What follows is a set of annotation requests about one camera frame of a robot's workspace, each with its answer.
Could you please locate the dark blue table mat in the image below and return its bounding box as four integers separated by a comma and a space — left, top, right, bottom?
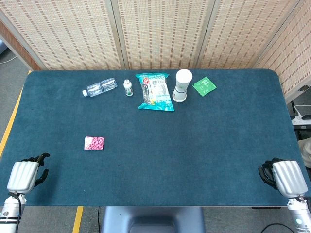
0, 68, 307, 207

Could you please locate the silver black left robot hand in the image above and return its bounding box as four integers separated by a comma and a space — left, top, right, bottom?
6, 152, 51, 195

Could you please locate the teal snack bag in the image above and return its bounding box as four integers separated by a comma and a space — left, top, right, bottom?
135, 72, 175, 112

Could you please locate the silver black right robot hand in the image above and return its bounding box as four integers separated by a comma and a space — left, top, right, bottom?
258, 157, 309, 199

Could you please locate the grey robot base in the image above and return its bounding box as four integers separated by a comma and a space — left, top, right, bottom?
100, 206, 206, 233

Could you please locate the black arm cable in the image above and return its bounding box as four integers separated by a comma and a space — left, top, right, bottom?
9, 192, 23, 233

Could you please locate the black floor cable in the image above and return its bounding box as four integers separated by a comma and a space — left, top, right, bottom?
261, 223, 295, 233

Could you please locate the white paper cup stack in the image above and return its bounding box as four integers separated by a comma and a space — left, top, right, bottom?
172, 69, 193, 103

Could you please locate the small white drink bottle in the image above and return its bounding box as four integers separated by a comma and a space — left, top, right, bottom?
123, 79, 134, 97

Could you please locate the clear plastic water bottle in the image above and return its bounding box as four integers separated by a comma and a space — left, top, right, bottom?
82, 77, 119, 97

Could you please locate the pink patterned packet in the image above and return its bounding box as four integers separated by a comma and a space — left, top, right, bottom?
84, 136, 105, 151

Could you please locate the white power strip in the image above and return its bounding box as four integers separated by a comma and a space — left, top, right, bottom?
291, 114, 311, 126

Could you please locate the white power cable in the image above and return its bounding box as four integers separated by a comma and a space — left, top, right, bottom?
294, 104, 311, 117

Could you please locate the green square packet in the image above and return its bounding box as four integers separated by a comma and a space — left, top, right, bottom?
192, 76, 217, 97

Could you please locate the woven bamboo screen panel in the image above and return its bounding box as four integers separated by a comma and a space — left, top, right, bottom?
195, 0, 302, 69
111, 0, 216, 70
0, 0, 125, 71
254, 0, 311, 102

